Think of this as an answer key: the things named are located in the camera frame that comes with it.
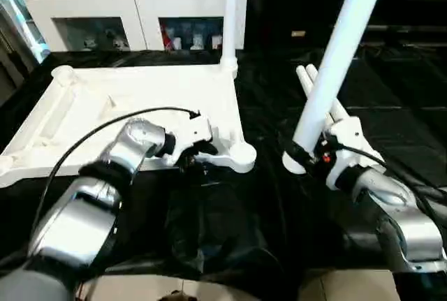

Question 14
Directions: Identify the blue lit glass case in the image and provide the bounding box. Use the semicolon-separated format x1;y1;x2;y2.
0;0;50;64

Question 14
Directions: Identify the white plastic table leg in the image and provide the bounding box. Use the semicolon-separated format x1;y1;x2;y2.
220;0;242;77
305;64;350;129
281;0;392;175
295;65;336;124

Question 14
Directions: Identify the white plastic table top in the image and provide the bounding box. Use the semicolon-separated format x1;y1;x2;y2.
0;62;258;189

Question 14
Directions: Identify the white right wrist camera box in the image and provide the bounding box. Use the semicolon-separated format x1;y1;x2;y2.
323;115;365;191

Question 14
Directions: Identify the white glass-door cabinet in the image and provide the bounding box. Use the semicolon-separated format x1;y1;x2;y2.
17;0;249;54

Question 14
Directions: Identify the black low cabinet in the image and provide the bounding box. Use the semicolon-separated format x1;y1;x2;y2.
244;0;447;54

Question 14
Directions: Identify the black table mat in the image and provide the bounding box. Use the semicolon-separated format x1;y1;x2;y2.
0;48;447;295

